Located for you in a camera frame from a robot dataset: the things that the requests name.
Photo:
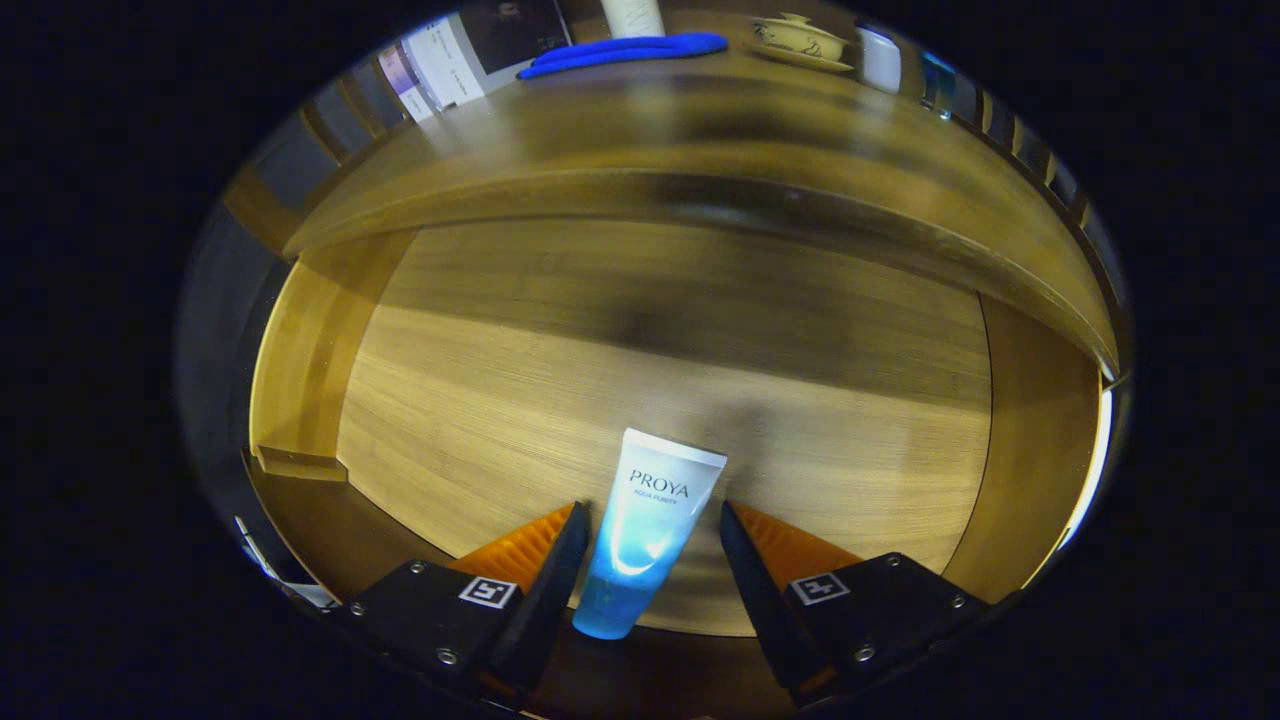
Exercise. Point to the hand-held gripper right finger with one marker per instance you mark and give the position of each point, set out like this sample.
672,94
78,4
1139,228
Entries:
760,600

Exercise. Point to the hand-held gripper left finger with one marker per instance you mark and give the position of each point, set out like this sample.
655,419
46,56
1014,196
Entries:
545,610

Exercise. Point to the blue and white tube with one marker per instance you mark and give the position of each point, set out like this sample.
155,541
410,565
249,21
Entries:
650,520

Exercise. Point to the wooden drawer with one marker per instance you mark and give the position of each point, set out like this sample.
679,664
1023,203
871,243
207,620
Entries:
600,380

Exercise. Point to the wooden countertop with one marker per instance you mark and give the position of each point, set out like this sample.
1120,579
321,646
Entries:
700,120

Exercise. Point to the wooden cabinet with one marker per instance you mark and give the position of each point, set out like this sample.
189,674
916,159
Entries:
255,205

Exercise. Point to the black backdrop cloth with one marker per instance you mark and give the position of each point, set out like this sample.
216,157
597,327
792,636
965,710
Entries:
215,330

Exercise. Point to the purple book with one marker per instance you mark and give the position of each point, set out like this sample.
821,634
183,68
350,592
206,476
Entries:
405,85

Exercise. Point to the teal bottle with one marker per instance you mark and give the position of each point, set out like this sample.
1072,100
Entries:
938,85

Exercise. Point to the white bottle with blue cap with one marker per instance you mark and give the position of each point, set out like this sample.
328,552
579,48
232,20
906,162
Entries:
880,60

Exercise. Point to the yellow lidded teacup with saucer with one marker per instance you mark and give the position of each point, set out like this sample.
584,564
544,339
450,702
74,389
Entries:
800,40

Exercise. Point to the blue folded cloth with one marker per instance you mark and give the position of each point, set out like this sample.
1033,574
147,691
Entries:
620,52

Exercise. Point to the white pump bottle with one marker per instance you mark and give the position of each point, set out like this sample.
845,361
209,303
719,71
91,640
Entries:
632,15

